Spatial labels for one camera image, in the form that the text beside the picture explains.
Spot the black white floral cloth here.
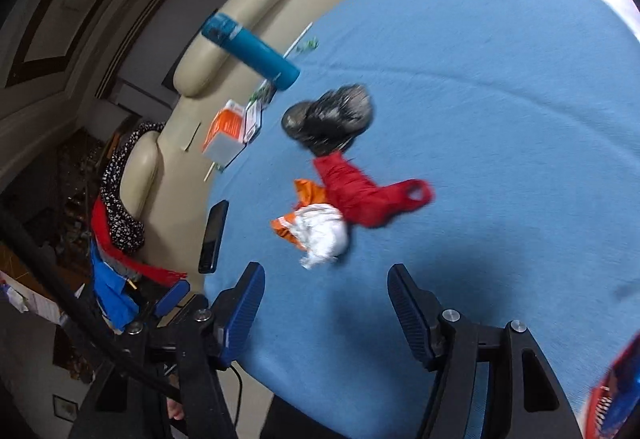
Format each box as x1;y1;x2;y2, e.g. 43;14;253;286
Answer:
99;120;167;255

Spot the red mesh basket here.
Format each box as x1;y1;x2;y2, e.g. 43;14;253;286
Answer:
584;329;640;439

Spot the orange white carton box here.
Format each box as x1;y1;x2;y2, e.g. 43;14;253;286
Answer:
201;100;249;170

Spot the red cloth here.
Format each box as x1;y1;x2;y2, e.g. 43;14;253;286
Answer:
90;196;189;286

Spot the white plastic bag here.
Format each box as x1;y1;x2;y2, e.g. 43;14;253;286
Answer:
294;204;350;270

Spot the blue tablecloth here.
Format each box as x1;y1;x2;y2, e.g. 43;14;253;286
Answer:
202;0;640;439

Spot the cream leather sofa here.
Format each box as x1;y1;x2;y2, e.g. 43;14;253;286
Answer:
120;0;401;271

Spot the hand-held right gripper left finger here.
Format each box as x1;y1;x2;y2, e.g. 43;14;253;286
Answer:
70;261;266;439

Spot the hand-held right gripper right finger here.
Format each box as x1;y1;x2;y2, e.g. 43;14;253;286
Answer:
387;263;584;439

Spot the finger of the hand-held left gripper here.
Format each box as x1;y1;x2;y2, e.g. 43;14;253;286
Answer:
154;280;192;318

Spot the long white stick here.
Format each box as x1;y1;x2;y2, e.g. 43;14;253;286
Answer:
203;21;314;183

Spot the black plastic bag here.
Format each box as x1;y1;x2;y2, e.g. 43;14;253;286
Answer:
281;84;375;156

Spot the black phone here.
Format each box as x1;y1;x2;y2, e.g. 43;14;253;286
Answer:
198;200;230;275

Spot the red plastic bag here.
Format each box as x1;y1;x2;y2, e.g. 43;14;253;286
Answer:
313;152;435;228

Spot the blue cloth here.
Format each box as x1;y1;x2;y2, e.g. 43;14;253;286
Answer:
89;239;142;336

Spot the teal thermos bottle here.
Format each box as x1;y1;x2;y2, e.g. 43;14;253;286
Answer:
200;12;301;91

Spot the orange wrapper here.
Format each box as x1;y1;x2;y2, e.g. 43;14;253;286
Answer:
271;178;332;251

